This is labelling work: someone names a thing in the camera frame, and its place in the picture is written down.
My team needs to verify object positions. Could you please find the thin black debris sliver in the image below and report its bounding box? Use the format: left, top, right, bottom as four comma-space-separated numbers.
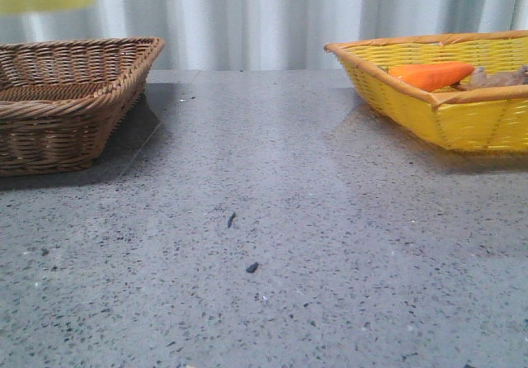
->
227, 211, 236, 228

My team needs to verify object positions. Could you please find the small black debris piece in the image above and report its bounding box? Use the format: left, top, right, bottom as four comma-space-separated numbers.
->
245, 262, 259, 273

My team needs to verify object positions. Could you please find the white corrugated curtain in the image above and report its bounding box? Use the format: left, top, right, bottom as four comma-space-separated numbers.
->
1, 0, 527, 71

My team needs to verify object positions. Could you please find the orange toy carrot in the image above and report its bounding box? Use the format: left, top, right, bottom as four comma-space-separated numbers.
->
388, 61, 475, 92

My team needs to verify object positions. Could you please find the brown wicker basket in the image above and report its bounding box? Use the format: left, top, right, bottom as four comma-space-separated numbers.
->
1, 37, 165, 177

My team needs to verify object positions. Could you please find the brown ginger root toy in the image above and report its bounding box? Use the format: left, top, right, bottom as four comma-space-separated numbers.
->
452, 65, 527, 91

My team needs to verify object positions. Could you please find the yellow wicker basket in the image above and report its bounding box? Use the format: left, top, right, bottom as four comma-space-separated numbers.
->
324, 30, 527, 153

